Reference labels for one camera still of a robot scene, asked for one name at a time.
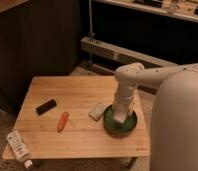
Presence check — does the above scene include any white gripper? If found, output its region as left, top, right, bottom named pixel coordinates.
left=113, top=87, right=134, bottom=116

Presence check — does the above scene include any background shelf with items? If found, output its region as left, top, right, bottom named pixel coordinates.
left=96, top=0, right=198, bottom=23

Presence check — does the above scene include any grey metal beam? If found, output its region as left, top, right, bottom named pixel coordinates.
left=80, top=37, right=175, bottom=67

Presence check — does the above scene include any orange carrot toy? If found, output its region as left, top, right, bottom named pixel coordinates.
left=57, top=112, right=69, bottom=132

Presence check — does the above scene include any green bowl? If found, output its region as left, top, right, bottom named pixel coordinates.
left=103, top=105, right=138, bottom=134

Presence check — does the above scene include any black rectangular case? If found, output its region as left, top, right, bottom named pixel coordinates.
left=36, top=99, right=57, bottom=115

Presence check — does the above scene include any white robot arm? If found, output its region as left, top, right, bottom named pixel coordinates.
left=113, top=63, right=198, bottom=171

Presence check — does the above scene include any white sponge block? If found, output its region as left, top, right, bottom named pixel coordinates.
left=89, top=103, right=105, bottom=121

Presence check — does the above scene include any white ceramic cup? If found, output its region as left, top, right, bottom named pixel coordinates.
left=113, top=111, right=127, bottom=123

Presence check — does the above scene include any white labelled bottle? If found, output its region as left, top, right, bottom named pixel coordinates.
left=7, top=130, right=33, bottom=169

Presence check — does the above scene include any wooden low table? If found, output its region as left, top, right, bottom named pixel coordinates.
left=1, top=75, right=152, bottom=169

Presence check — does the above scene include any metal vertical pole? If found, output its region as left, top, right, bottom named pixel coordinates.
left=88, top=0, right=94, bottom=41

